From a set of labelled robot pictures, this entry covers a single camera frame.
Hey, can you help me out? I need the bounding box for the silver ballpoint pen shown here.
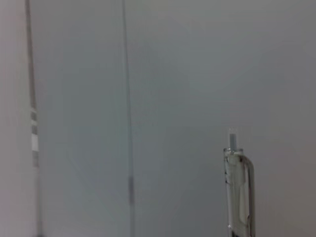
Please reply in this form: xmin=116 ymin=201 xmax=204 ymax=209
xmin=223 ymin=127 xmax=255 ymax=237

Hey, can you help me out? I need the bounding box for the grey partition wall panel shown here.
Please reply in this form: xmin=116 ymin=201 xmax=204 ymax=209
xmin=122 ymin=0 xmax=316 ymax=237
xmin=24 ymin=0 xmax=136 ymax=237
xmin=0 ymin=0 xmax=42 ymax=237

